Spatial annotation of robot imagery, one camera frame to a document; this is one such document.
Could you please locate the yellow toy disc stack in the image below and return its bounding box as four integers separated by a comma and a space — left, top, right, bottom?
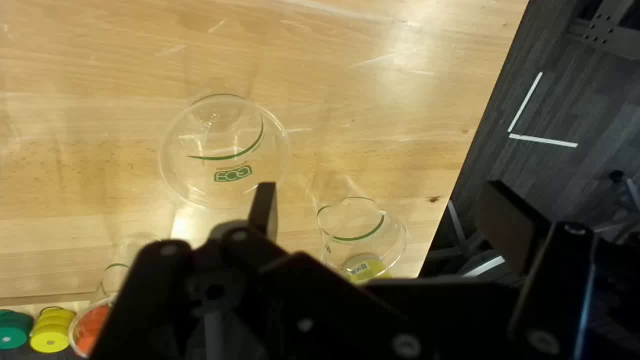
28, 304, 76, 357

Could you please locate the orange toy disc stack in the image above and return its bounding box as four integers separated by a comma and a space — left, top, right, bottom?
69, 303, 116, 359

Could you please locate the black perforated metal frame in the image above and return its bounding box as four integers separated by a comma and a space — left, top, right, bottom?
566, 0, 640, 64

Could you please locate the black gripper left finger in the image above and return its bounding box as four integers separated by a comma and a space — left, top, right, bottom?
246, 180, 280, 240

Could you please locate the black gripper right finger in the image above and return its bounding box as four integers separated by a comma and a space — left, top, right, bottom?
477, 179, 557, 276

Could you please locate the green toy disc stack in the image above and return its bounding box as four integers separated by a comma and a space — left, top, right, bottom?
0, 309, 36, 353

